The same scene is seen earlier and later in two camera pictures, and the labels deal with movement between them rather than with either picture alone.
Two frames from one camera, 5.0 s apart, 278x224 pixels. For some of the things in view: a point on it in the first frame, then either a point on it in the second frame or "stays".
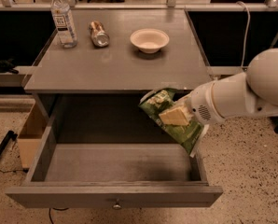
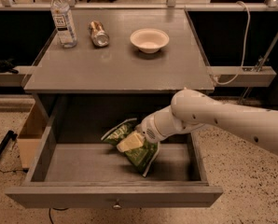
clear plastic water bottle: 63,20 stays
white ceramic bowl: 149,40 stays
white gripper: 201,105 -> 147,127
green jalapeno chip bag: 187,136 -> 144,156
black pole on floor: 10,136 stays
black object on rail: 2,65 stays
